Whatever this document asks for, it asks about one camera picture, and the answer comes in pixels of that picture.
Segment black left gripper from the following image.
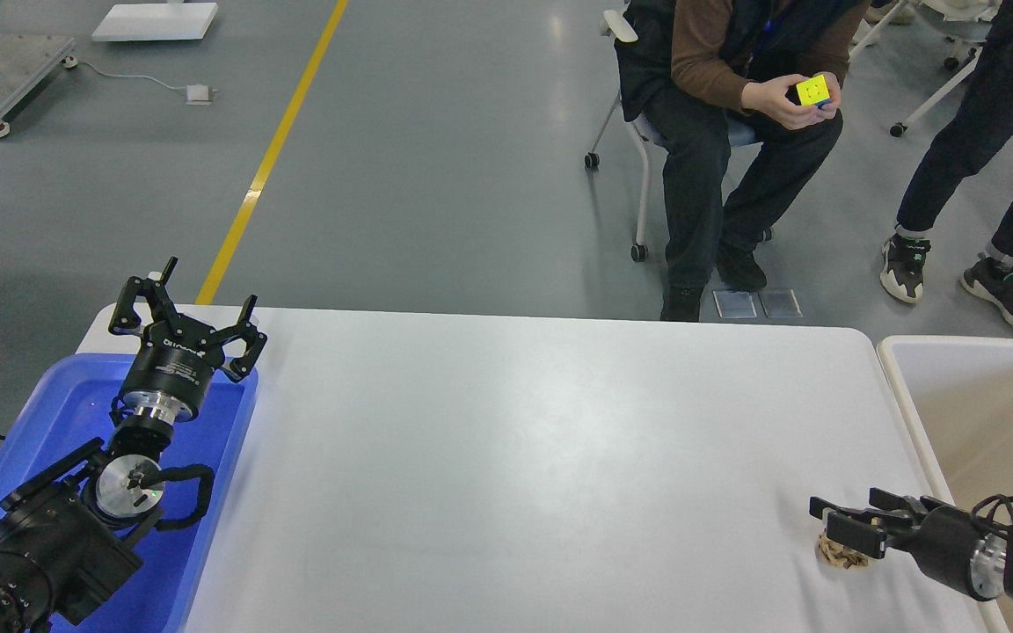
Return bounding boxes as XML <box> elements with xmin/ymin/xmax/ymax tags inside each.
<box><xmin>108</xmin><ymin>257</ymin><xmax>267</xmax><ymax>425</ymax></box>

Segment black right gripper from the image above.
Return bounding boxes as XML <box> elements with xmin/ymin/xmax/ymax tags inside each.
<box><xmin>809</xmin><ymin>486</ymin><xmax>1008</xmax><ymax>601</ymax></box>

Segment brown paper ball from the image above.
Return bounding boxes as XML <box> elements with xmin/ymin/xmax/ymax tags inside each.
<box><xmin>816</xmin><ymin>530</ymin><xmax>870</xmax><ymax>570</ymax></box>

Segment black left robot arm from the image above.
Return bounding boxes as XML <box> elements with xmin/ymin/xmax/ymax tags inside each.
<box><xmin>0</xmin><ymin>258</ymin><xmax>268</xmax><ymax>632</ymax></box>

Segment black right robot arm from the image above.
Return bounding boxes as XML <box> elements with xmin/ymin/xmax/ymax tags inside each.
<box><xmin>809</xmin><ymin>488</ymin><xmax>1013</xmax><ymax>602</ymax></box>

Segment blue plastic bin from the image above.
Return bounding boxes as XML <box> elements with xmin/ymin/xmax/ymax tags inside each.
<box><xmin>0</xmin><ymin>353</ymin><xmax>259</xmax><ymax>632</ymax></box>

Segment white plastic bin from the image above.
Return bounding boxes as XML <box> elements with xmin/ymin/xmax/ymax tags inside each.
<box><xmin>877</xmin><ymin>335</ymin><xmax>1013</xmax><ymax>633</ymax></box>

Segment floor plate right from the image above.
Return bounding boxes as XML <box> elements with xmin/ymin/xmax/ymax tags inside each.
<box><xmin>757</xmin><ymin>288</ymin><xmax>803</xmax><ymax>319</ymax></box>

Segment floor plate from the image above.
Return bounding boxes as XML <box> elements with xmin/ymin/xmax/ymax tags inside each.
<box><xmin>712</xmin><ymin>289</ymin><xmax>757</xmax><ymax>320</ymax></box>
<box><xmin>757</xmin><ymin>288</ymin><xmax>803</xmax><ymax>319</ymax></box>

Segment floor plate left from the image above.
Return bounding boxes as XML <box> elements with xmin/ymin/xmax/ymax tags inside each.
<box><xmin>712</xmin><ymin>289</ymin><xmax>757</xmax><ymax>320</ymax></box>

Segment white flat board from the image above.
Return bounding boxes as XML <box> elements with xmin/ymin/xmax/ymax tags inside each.
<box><xmin>90</xmin><ymin>1</ymin><xmax>218</xmax><ymax>41</ymax></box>

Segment white office chair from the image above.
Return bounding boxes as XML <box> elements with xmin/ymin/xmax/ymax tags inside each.
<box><xmin>585</xmin><ymin>9</ymin><xmax>757</xmax><ymax>263</ymax></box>

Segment colourful puzzle cube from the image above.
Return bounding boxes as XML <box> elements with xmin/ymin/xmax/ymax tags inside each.
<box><xmin>793</xmin><ymin>75</ymin><xmax>832</xmax><ymax>108</ymax></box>

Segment seated person in black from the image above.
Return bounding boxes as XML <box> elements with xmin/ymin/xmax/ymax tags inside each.
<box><xmin>615</xmin><ymin>1</ymin><xmax>868</xmax><ymax>322</ymax></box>

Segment standing person dark trousers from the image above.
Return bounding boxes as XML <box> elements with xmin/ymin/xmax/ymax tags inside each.
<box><xmin>879</xmin><ymin>1</ymin><xmax>1013</xmax><ymax>328</ymax></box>

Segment white power adapter with cable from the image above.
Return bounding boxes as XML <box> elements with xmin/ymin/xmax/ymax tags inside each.
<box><xmin>62</xmin><ymin>56</ymin><xmax>217</xmax><ymax>106</ymax></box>

